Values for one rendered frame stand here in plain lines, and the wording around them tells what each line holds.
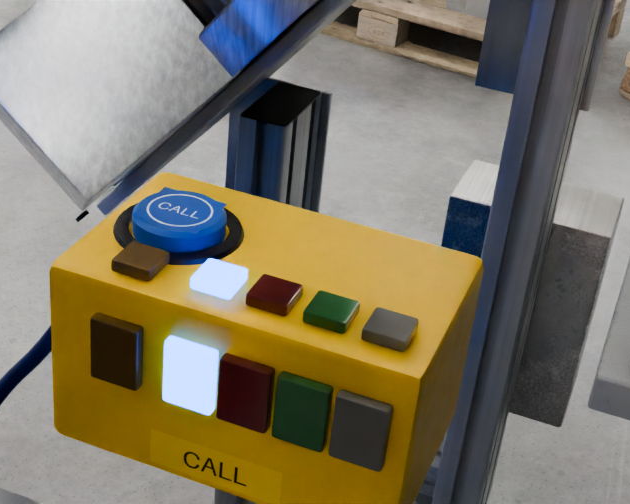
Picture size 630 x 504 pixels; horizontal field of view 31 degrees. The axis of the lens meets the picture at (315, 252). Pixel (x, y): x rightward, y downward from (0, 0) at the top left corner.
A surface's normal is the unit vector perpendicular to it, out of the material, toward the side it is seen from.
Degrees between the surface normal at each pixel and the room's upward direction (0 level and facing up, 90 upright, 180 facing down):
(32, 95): 55
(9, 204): 0
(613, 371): 0
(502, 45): 90
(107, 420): 90
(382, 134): 1
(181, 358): 90
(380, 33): 90
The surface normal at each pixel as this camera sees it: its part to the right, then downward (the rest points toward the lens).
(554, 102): -0.36, 0.45
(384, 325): 0.10, -0.85
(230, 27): -0.50, 0.54
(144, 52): 0.25, -0.06
